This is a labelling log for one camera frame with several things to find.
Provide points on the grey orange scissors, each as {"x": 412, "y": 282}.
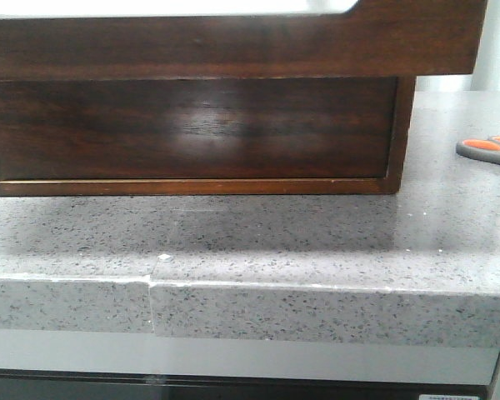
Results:
{"x": 487, "y": 150}

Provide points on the dark wooden drawer cabinet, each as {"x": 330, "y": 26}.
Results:
{"x": 221, "y": 136}

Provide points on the dark lower kitchen cabinet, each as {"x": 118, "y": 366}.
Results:
{"x": 25, "y": 384}

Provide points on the dark wooden drawer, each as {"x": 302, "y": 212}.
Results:
{"x": 372, "y": 39}

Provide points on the white plastic tray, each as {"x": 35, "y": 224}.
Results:
{"x": 33, "y": 9}

